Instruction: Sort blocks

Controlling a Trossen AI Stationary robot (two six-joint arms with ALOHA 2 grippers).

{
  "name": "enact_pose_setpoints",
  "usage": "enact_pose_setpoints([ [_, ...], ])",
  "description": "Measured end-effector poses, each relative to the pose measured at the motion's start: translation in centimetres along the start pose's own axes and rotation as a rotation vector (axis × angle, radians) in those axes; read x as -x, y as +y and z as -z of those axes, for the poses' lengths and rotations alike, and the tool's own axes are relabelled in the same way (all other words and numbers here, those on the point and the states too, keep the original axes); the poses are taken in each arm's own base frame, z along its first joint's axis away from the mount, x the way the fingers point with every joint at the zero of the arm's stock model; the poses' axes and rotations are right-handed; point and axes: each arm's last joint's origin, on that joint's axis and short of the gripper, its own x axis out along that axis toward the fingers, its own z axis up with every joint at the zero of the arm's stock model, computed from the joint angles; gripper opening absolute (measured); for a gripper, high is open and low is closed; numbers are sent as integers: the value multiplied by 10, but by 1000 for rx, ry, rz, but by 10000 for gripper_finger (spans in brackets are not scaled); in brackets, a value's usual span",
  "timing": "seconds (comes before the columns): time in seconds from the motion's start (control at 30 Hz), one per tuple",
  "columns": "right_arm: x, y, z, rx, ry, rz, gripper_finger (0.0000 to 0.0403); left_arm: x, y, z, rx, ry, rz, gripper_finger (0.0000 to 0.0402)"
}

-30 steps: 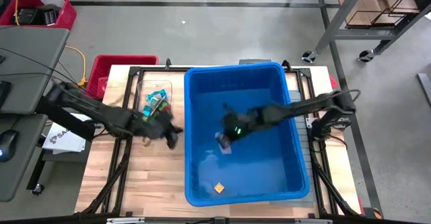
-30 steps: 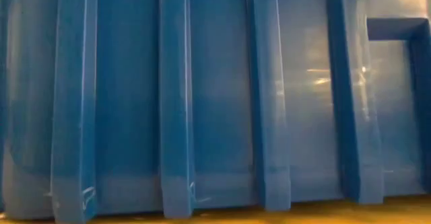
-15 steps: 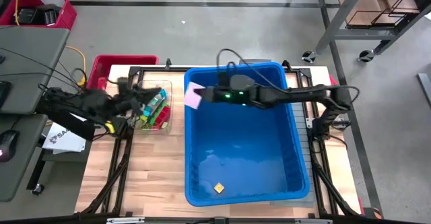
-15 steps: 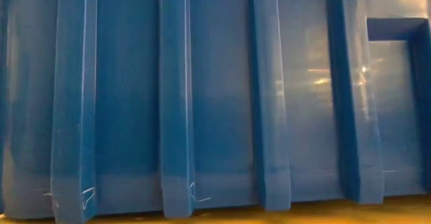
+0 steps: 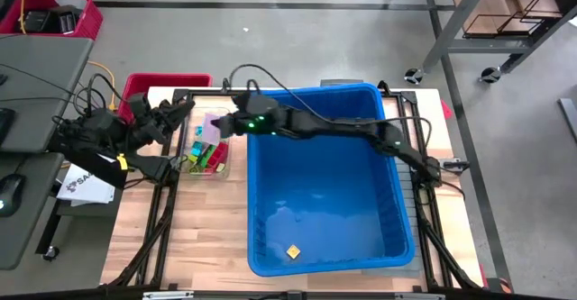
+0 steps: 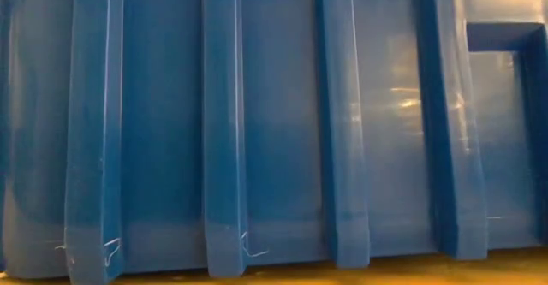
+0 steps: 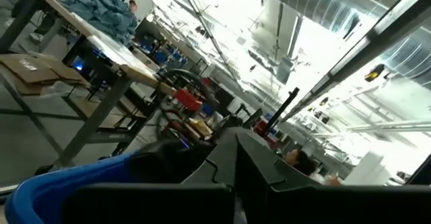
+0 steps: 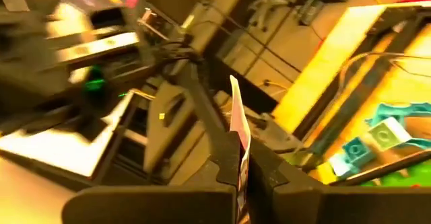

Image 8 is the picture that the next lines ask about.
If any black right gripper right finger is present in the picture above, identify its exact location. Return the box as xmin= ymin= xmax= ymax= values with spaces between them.
xmin=247 ymin=139 xmax=431 ymax=224

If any small cyan toy block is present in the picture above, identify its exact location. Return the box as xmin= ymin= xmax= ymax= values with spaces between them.
xmin=342 ymin=137 xmax=375 ymax=167

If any clear plastic container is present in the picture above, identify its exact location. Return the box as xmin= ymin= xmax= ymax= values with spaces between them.
xmin=326 ymin=50 xmax=431 ymax=187

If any white pink paper card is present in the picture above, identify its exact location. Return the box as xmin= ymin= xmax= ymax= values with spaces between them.
xmin=229 ymin=75 xmax=252 ymax=224

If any small green toy block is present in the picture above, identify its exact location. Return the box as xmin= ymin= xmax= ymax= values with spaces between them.
xmin=368 ymin=116 xmax=412 ymax=151

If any small pale yellow block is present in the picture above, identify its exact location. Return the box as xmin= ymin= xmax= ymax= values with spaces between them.
xmin=328 ymin=151 xmax=352 ymax=178

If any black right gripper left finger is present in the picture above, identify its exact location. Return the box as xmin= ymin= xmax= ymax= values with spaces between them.
xmin=62 ymin=131 xmax=242 ymax=224

